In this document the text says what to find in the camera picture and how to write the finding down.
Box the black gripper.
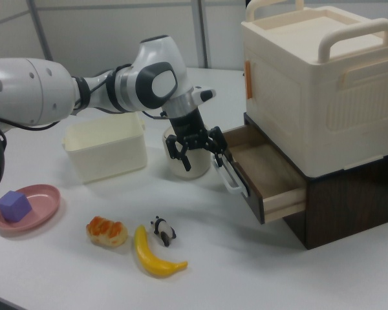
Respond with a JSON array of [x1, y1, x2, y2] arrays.
[[166, 108, 229, 172]]

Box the brown drawer with white handle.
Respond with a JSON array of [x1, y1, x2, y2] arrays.
[[210, 125, 307, 225]]

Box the cream open plastic bin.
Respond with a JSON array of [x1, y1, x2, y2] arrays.
[[63, 112, 149, 185]]

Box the dark brown drawer cabinet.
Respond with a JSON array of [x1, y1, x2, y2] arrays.
[[244, 112, 388, 251]]

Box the small white lidded trash can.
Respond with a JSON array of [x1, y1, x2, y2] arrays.
[[163, 124, 211, 180]]

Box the small panda figurine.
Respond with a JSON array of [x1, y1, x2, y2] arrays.
[[149, 216, 177, 247]]

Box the yellow toy banana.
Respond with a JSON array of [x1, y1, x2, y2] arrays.
[[134, 225, 189, 278]]

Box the orange glazed toy bread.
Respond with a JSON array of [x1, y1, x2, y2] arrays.
[[85, 215, 129, 246]]

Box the pink plate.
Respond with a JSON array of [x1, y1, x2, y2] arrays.
[[0, 183, 61, 232]]

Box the purple cube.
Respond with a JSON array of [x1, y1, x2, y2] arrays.
[[0, 191, 32, 223]]

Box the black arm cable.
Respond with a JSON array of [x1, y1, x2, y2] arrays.
[[141, 109, 169, 120]]

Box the cream plastic box with handles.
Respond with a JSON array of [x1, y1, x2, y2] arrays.
[[241, 0, 388, 178]]

